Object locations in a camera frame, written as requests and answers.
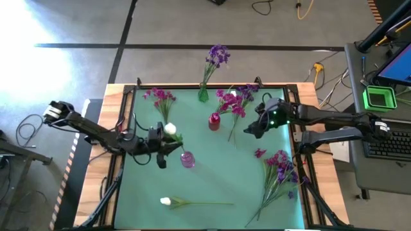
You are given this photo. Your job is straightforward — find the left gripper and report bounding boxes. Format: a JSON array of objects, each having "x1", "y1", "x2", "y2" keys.
[{"x1": 127, "y1": 121, "x2": 184, "y2": 170}]

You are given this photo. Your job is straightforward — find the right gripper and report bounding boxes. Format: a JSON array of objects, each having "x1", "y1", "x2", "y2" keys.
[{"x1": 243, "y1": 98, "x2": 298, "y2": 139}]

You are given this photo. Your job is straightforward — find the pink ribbed glass vase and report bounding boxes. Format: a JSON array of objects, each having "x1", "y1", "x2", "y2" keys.
[{"x1": 180, "y1": 150, "x2": 196, "y2": 169}]

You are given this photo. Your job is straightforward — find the red ribbed glass vase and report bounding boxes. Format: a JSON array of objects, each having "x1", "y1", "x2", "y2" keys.
[{"x1": 207, "y1": 112, "x2": 222, "y2": 132}]

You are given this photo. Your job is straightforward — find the green glass vase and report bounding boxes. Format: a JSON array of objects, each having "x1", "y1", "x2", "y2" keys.
[{"x1": 197, "y1": 82, "x2": 210, "y2": 103}]

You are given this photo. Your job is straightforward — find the green table mat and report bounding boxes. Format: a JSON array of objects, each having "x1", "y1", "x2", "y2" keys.
[{"x1": 114, "y1": 88, "x2": 306, "y2": 230}]

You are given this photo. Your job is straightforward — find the white paper sheet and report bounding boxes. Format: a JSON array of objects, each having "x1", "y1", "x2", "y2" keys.
[{"x1": 329, "y1": 141, "x2": 351, "y2": 163}]

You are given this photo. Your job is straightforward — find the black floor mat striped edge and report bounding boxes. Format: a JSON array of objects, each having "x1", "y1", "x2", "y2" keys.
[{"x1": 48, "y1": 98, "x2": 103, "y2": 231}]

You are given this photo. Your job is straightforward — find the grey side desk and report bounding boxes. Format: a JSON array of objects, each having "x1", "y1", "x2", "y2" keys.
[{"x1": 344, "y1": 40, "x2": 411, "y2": 121}]

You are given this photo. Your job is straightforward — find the green plastic box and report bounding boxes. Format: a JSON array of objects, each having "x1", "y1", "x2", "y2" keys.
[{"x1": 362, "y1": 85, "x2": 398, "y2": 113}]

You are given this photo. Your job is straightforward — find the grey keyboard shelf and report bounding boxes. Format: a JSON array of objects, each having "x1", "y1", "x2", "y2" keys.
[{"x1": 348, "y1": 117, "x2": 411, "y2": 196}]

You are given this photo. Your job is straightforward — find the grey metal stand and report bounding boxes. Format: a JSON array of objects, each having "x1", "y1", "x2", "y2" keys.
[{"x1": 0, "y1": 130, "x2": 54, "y2": 231}]

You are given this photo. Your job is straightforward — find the black keyboard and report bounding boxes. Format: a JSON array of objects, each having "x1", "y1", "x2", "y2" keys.
[{"x1": 362, "y1": 127, "x2": 411, "y2": 162}]

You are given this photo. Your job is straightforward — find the monitor with blue screen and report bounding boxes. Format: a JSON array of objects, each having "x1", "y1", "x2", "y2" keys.
[{"x1": 374, "y1": 40, "x2": 411, "y2": 87}]

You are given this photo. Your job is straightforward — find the black monitor pole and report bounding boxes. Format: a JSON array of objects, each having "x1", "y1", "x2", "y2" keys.
[{"x1": 356, "y1": 0, "x2": 411, "y2": 54}]

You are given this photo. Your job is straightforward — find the black aluminium table frame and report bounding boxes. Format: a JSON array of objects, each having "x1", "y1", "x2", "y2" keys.
[{"x1": 78, "y1": 83, "x2": 354, "y2": 231}]

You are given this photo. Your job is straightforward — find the yellow plug with cable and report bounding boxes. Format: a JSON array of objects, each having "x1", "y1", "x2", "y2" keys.
[{"x1": 308, "y1": 62, "x2": 325, "y2": 87}]

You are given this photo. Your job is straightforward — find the yellow floor cable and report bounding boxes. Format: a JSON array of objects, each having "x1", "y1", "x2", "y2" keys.
[{"x1": 295, "y1": 0, "x2": 315, "y2": 21}]

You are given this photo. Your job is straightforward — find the black floor cable loop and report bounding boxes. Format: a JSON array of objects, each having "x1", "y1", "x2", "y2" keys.
[{"x1": 15, "y1": 114, "x2": 44, "y2": 149}]

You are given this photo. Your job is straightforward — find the yellow handled tool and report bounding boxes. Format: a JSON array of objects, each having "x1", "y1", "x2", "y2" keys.
[{"x1": 376, "y1": 28, "x2": 411, "y2": 46}]

